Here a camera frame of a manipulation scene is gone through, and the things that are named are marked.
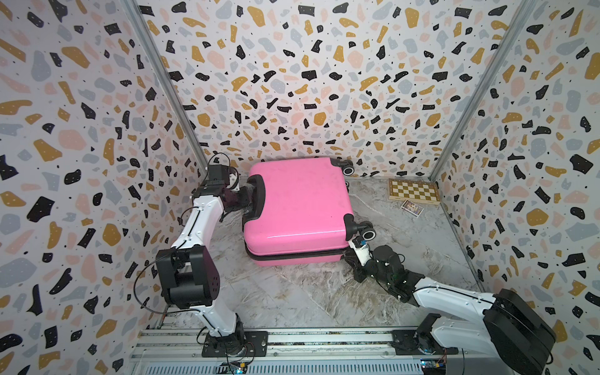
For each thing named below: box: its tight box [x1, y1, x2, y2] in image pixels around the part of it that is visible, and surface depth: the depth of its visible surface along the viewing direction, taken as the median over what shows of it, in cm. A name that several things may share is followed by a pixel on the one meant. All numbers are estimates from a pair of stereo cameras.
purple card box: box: [400, 199, 425, 218], surface depth 112 cm
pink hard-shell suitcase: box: [242, 157, 377, 267], surface depth 82 cm
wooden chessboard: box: [388, 178, 442, 206], surface depth 115 cm
